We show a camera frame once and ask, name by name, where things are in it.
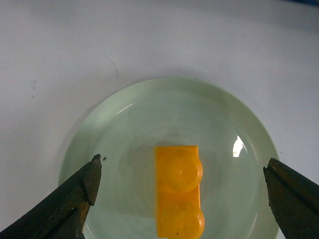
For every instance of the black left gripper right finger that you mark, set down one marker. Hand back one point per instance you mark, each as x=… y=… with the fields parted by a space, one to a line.
x=294 y=201

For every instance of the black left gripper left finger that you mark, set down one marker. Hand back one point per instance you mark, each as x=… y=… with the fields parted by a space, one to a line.
x=62 y=214

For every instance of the yellow two-stud toy block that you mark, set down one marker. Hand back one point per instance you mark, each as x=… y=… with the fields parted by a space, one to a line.
x=177 y=209

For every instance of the pale green round plate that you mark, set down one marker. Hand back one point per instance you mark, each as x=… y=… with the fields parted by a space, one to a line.
x=233 y=147

